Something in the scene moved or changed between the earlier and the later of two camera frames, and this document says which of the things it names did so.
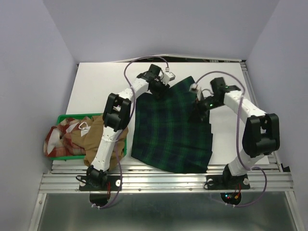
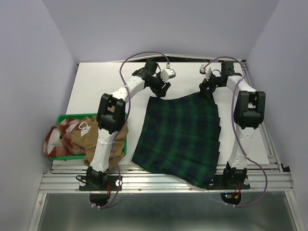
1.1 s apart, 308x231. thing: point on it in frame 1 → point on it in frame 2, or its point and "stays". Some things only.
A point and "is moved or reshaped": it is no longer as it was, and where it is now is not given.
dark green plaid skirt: [172, 132] is moved or reshaped
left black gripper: [161, 94] stays
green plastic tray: [61, 117] stays
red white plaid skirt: [59, 142] stays
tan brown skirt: [88, 135] stays
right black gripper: [201, 106] → [204, 84]
